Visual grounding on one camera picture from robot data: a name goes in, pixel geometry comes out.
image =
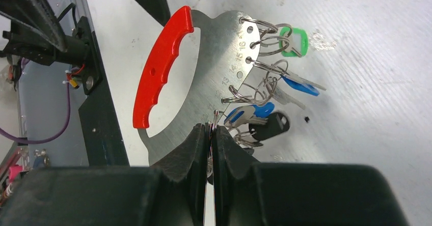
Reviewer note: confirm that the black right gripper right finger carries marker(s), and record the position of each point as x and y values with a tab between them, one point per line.
249	192

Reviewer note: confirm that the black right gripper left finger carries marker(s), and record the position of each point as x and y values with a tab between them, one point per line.
170	192

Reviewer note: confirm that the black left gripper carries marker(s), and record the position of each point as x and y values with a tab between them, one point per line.
44	42

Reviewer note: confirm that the metal key holder red handle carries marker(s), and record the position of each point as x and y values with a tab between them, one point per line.
225	46

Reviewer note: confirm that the green key tag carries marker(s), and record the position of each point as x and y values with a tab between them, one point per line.
298	42

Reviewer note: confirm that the black key tag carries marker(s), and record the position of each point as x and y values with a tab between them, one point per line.
277	123

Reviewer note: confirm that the blue-capped silver key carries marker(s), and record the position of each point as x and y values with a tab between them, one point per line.
249	114

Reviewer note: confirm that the blue key tag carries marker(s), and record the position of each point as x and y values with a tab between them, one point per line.
302	87

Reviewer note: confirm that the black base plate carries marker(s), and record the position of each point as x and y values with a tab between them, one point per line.
102	136

